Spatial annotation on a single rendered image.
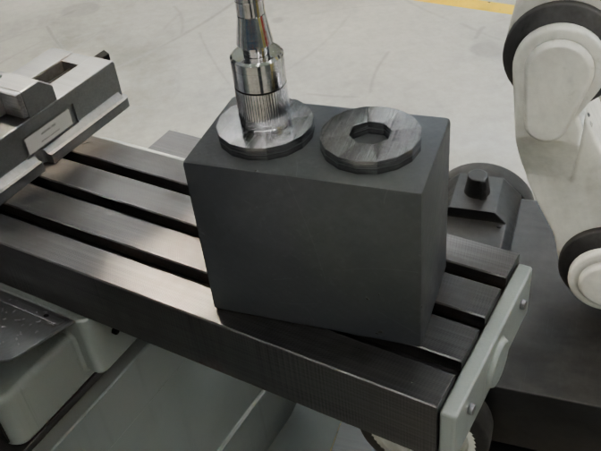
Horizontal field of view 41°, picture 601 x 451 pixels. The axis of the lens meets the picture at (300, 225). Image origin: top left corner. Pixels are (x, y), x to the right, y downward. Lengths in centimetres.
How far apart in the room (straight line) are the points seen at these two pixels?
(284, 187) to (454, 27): 280
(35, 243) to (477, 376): 53
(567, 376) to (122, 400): 64
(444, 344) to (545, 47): 40
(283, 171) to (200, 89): 248
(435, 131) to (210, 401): 76
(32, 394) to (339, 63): 240
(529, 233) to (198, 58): 216
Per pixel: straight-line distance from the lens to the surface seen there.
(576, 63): 103
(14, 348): 97
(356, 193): 68
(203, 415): 137
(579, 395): 124
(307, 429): 165
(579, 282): 124
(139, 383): 117
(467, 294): 85
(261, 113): 72
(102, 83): 120
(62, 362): 104
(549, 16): 104
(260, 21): 69
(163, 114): 305
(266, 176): 71
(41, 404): 105
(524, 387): 124
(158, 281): 90
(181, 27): 369
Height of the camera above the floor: 152
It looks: 39 degrees down
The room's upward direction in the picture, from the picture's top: 7 degrees counter-clockwise
